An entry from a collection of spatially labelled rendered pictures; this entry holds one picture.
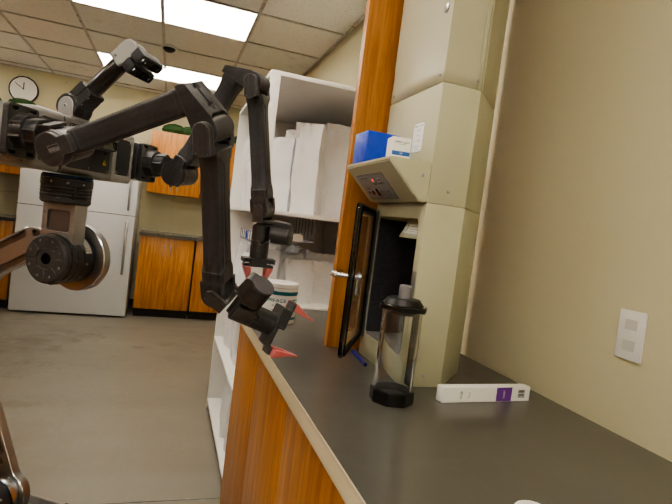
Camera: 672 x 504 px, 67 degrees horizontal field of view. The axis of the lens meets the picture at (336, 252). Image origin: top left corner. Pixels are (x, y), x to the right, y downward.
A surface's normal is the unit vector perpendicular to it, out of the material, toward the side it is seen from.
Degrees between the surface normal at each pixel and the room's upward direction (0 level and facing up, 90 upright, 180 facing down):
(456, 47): 90
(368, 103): 90
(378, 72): 90
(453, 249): 90
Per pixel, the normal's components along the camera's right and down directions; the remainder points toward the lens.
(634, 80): -0.94, -0.11
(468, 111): 0.31, 0.09
